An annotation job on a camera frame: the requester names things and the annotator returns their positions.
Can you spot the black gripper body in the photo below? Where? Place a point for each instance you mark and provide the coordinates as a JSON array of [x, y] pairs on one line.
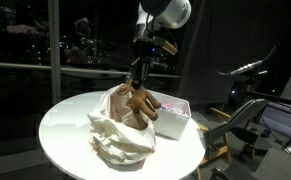
[[143, 60]]

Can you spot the brown plush toy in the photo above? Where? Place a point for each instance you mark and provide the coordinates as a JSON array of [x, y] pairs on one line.
[[140, 103]]

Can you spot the white plastic basket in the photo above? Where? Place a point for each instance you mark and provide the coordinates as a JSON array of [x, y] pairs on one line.
[[171, 125]]

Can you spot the white orange-striped plastic bag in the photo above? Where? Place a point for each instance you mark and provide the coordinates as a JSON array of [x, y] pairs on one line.
[[118, 143]]

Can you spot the metal window railing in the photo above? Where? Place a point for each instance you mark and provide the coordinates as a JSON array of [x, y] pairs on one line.
[[85, 71]]

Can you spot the black boom stand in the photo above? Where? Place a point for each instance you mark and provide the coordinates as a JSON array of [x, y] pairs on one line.
[[278, 99]]

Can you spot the yellowish wrist camera box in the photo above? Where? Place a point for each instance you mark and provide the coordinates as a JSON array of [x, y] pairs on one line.
[[166, 45]]

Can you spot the grey window post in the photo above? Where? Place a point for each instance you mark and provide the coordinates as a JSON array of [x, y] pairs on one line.
[[54, 50]]

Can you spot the grey wooden-frame chair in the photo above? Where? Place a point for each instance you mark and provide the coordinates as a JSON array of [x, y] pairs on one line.
[[241, 115]]

